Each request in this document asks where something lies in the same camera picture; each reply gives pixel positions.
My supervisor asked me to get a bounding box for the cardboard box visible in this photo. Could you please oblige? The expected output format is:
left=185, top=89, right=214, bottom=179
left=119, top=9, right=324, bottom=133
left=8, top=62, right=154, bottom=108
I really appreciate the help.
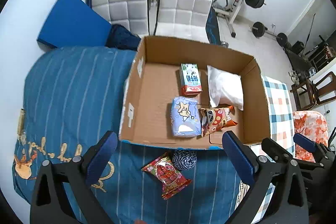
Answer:
left=119, top=36, right=270, bottom=150

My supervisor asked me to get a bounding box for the blue striped blanket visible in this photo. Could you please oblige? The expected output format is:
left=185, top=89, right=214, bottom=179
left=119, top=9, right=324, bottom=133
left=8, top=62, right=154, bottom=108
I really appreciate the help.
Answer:
left=12, top=47, right=240, bottom=223

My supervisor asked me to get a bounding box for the orange panda snack packet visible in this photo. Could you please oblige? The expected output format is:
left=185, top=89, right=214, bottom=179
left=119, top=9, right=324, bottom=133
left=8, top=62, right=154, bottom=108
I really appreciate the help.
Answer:
left=199, top=106, right=238, bottom=137

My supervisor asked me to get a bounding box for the orange floral cushion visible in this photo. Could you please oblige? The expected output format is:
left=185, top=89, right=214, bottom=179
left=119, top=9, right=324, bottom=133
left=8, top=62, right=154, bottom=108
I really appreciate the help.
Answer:
left=293, top=110, right=329, bottom=146

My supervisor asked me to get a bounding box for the floor barbell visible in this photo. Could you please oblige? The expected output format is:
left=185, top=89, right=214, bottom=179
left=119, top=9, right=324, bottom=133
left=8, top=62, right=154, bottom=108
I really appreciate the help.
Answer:
left=252, top=22, right=288, bottom=47

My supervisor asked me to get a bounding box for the right white quilted chair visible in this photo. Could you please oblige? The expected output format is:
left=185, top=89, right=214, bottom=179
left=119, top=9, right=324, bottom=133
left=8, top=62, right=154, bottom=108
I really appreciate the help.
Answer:
left=154, top=0, right=213, bottom=43

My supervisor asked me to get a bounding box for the blue white yarn ball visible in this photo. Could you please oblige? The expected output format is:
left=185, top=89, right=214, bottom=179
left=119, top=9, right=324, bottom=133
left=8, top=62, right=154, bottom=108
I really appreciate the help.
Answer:
left=172, top=150, right=197, bottom=170

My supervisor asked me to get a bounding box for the dark wooden chair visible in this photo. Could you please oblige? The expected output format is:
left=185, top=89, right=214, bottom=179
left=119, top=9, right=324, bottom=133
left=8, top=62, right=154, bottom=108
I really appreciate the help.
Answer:
left=290, top=72, right=335, bottom=111

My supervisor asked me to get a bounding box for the plaid checked blanket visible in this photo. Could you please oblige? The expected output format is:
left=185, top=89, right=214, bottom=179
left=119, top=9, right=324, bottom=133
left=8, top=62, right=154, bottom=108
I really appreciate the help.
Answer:
left=233, top=76, right=295, bottom=223

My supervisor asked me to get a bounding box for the red white tissue pack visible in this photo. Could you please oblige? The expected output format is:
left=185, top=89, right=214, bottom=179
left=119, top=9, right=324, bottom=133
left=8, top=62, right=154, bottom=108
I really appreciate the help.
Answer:
left=179, top=63, right=202, bottom=96

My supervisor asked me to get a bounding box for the blue black weight bench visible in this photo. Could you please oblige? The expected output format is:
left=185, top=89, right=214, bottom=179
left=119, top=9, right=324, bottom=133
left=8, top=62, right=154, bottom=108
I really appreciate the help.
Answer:
left=206, top=7, right=221, bottom=45

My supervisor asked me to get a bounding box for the red floral snack packet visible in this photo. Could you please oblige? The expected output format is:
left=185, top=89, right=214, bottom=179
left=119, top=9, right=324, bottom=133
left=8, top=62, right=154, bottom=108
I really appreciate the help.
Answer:
left=141, top=152, right=193, bottom=200

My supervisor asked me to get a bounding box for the dark blue cloth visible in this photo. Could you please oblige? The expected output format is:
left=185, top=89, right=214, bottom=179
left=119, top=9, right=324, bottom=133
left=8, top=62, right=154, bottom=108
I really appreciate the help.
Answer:
left=105, top=24, right=141, bottom=51

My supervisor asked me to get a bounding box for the light blue tissue pack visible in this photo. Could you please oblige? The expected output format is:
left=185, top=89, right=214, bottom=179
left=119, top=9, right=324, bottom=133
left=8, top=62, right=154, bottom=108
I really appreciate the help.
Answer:
left=170, top=97, right=202, bottom=138

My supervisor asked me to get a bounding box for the left white quilted chair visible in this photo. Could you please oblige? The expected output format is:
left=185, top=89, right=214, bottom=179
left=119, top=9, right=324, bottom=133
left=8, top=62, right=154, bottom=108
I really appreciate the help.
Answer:
left=85, top=0, right=150, bottom=37

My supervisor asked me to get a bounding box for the blue foam mat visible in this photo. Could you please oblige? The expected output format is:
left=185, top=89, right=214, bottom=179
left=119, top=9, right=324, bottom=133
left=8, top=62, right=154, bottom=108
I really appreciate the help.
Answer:
left=37, top=0, right=112, bottom=48

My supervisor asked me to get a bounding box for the white pillow pack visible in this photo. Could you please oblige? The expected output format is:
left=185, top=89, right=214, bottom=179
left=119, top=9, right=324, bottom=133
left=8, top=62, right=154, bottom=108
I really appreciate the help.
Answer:
left=207, top=65, right=244, bottom=111

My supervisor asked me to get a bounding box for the white quilted chair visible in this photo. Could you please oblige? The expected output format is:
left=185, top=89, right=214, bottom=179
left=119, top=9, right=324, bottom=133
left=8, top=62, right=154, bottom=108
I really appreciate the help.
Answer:
left=85, top=0, right=150, bottom=37
left=154, top=0, right=213, bottom=43

